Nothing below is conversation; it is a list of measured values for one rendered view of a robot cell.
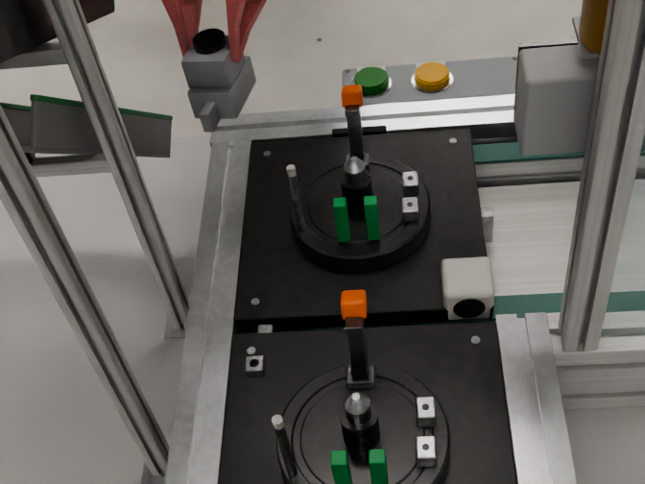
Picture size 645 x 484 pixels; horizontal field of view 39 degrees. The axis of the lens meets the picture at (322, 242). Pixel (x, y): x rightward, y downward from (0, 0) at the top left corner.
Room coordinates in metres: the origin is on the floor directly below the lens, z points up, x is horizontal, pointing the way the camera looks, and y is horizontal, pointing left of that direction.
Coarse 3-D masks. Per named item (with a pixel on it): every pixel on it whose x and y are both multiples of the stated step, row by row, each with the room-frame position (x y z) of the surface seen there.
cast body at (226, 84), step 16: (208, 32) 0.70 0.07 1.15; (192, 48) 0.69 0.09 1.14; (208, 48) 0.68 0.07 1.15; (224, 48) 0.68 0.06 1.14; (192, 64) 0.67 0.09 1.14; (208, 64) 0.66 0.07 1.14; (224, 64) 0.66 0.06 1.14; (240, 64) 0.68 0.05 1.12; (192, 80) 0.67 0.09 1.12; (208, 80) 0.66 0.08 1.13; (224, 80) 0.66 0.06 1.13; (240, 80) 0.68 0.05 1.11; (192, 96) 0.66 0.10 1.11; (208, 96) 0.66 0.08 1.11; (224, 96) 0.65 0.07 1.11; (240, 96) 0.67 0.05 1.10; (208, 112) 0.64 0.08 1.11; (224, 112) 0.65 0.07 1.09; (208, 128) 0.64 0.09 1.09
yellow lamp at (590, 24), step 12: (588, 0) 0.46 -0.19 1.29; (600, 0) 0.45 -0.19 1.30; (588, 12) 0.46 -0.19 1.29; (600, 12) 0.45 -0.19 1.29; (588, 24) 0.46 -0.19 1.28; (600, 24) 0.45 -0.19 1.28; (588, 36) 0.46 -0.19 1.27; (600, 36) 0.45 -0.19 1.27; (588, 48) 0.45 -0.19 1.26; (600, 48) 0.45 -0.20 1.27
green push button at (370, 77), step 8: (360, 72) 0.83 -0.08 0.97; (368, 72) 0.83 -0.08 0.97; (376, 72) 0.82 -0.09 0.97; (384, 72) 0.82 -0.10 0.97; (360, 80) 0.82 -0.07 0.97; (368, 80) 0.81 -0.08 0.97; (376, 80) 0.81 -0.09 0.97; (384, 80) 0.81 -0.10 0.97; (368, 88) 0.80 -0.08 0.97; (376, 88) 0.80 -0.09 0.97; (384, 88) 0.80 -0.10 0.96
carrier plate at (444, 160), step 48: (288, 144) 0.73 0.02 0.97; (336, 144) 0.72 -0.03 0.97; (384, 144) 0.71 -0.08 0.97; (432, 144) 0.69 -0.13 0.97; (288, 192) 0.66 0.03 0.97; (432, 192) 0.62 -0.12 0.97; (288, 240) 0.59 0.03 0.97; (432, 240) 0.56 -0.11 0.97; (480, 240) 0.55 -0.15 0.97; (240, 288) 0.54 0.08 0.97; (288, 288) 0.53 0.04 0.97; (336, 288) 0.52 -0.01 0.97; (384, 288) 0.51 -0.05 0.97; (432, 288) 0.50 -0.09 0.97
